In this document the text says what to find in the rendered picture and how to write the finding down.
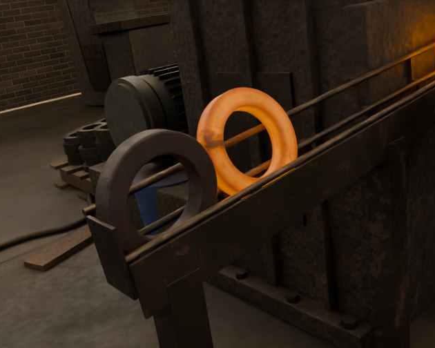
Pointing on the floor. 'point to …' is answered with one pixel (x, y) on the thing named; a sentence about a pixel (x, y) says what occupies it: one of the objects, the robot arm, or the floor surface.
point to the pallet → (83, 156)
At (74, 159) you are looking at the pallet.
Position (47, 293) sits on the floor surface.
